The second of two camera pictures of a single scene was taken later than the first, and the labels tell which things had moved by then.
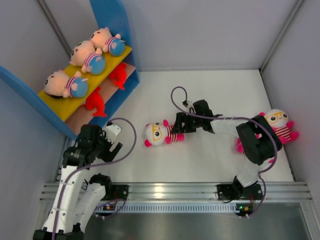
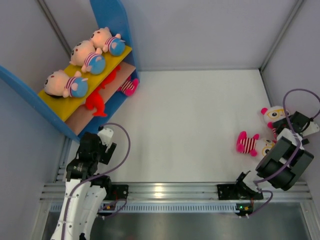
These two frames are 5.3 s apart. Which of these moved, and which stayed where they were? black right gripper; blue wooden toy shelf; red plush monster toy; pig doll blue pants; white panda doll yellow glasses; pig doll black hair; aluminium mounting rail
Moved: black right gripper; white panda doll yellow glasses; red plush monster toy
Stayed: pig doll black hair; pig doll blue pants; blue wooden toy shelf; aluminium mounting rail
